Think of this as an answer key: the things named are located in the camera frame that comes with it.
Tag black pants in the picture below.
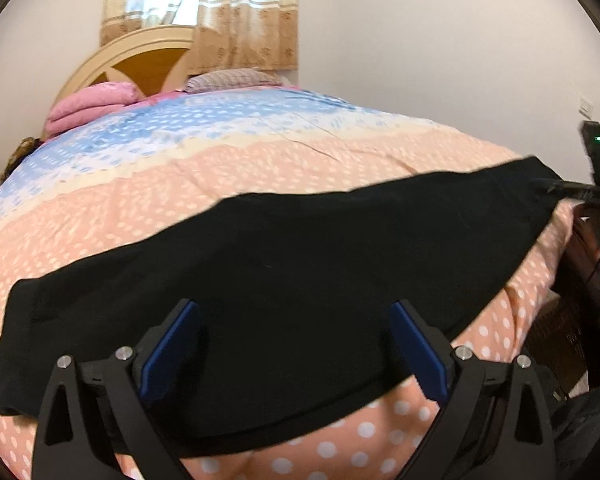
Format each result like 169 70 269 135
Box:
0 156 566 460

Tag dark grey bag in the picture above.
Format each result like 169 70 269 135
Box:
550 382 600 463

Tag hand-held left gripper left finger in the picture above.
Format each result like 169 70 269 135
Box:
31 297 201 480

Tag brown patterned bag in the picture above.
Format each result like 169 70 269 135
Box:
0 136 43 183

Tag beige floral window curtain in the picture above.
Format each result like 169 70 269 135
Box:
99 0 300 75

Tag dark wooden furniture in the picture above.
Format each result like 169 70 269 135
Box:
522 199 600 398

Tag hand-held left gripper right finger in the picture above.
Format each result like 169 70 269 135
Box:
389 299 558 480

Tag cream wooden headboard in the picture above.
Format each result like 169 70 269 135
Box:
52 25 197 106

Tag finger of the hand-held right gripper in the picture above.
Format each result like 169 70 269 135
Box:
532 178 600 207

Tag striped pillow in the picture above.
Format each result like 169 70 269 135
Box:
185 70 283 93

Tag polka dot bedspread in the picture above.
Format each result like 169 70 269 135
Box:
0 85 576 480

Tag pink folded blanket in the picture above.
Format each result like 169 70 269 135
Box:
45 81 140 136

